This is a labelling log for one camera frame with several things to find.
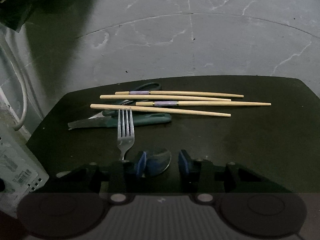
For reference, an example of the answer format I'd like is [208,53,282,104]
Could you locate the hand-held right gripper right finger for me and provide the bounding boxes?
[177,149,266,204]

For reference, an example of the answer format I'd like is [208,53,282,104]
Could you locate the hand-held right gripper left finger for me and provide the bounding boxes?
[56,151,148,204]

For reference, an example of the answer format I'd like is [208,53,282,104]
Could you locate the plain wooden chopstick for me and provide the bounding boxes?
[90,103,231,117]
[100,94,232,102]

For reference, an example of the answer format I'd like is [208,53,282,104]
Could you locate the green handled scissors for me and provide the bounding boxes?
[87,82,163,120]

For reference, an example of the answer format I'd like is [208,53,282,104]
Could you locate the wooden chopstick with purple band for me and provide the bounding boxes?
[135,101,272,107]

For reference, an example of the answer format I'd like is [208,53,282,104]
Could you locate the gold and silver chopstick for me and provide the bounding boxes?
[115,90,244,98]

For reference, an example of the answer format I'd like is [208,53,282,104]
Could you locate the white labelled box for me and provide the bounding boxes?
[0,120,50,217]

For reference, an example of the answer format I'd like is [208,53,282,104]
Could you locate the white hose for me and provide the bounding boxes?
[0,26,28,132]

